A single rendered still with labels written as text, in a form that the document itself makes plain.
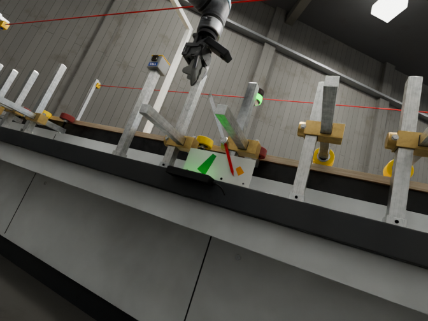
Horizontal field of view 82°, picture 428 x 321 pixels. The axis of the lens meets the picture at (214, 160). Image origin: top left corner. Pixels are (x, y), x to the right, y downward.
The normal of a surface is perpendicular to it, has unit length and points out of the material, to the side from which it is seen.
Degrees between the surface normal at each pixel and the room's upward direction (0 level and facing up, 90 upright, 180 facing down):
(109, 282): 90
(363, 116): 90
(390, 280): 90
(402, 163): 90
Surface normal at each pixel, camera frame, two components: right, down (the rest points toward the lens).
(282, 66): 0.22, -0.17
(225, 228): -0.35, -0.34
